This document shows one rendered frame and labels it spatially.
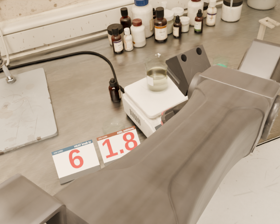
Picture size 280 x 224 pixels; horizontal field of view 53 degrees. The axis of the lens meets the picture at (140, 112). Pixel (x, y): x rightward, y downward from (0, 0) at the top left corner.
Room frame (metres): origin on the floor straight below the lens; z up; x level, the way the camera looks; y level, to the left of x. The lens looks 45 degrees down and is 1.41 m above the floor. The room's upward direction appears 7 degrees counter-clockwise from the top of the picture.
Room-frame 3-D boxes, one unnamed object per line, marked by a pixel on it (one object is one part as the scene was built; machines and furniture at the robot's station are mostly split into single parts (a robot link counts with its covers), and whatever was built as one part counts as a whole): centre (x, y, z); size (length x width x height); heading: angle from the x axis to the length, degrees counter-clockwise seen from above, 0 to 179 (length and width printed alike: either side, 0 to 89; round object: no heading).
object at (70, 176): (0.36, 0.15, 0.92); 0.09 x 0.06 x 0.04; 105
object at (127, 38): (0.81, 0.01, 0.94); 0.03 x 0.03 x 0.07
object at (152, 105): (0.48, -0.05, 0.98); 0.12 x 0.12 x 0.01; 27
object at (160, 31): (0.85, -0.10, 0.95); 0.04 x 0.04 x 0.11
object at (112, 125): (0.45, 0.07, 0.91); 0.06 x 0.06 x 0.02
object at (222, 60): (0.61, -0.24, 0.93); 0.04 x 0.04 x 0.06
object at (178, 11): (0.94, -0.17, 0.93); 0.05 x 0.05 x 0.05
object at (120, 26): (0.86, 0.05, 0.93); 0.05 x 0.05 x 0.06
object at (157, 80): (0.50, -0.05, 1.02); 0.06 x 0.05 x 0.08; 162
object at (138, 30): (0.83, -0.02, 0.94); 0.05 x 0.05 x 0.09
